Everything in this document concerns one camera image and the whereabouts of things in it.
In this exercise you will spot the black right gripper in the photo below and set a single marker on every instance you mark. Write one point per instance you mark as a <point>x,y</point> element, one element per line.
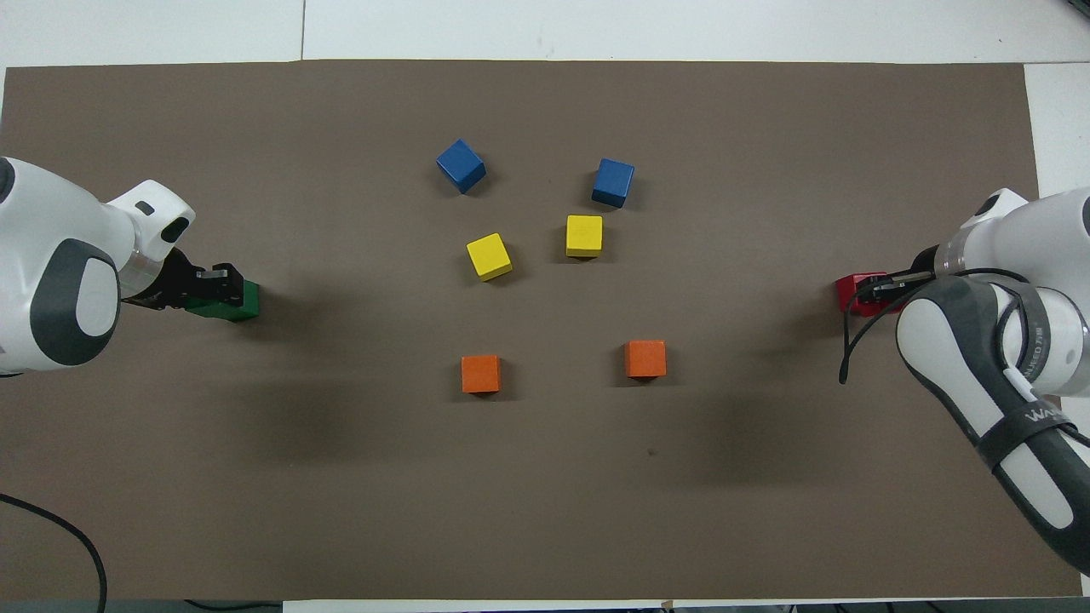
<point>926,266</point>

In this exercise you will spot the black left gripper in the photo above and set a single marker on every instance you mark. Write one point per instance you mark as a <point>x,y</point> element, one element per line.
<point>170,285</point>

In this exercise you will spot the red wooden block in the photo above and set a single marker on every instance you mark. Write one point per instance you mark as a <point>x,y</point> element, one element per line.
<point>877,309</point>
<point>841,289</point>

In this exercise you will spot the green wooden block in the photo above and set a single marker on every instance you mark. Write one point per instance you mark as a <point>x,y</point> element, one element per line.
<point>252,306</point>
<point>204,309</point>

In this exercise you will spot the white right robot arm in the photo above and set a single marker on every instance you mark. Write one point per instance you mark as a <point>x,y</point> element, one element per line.
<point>1047,238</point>

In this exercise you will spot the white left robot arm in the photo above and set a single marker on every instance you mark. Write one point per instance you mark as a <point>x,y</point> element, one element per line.
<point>51,221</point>

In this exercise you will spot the brown table mat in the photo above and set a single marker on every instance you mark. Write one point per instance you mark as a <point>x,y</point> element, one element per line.
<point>341,511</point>

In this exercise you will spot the orange wooden block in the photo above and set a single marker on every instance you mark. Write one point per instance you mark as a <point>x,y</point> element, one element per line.
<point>481,373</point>
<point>645,358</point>

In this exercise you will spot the blue wooden block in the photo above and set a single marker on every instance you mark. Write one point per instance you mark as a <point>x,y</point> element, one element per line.
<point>613,180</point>
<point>461,165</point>

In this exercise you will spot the yellow wooden block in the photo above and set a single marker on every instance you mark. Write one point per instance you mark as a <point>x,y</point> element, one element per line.
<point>584,235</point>
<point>489,255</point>

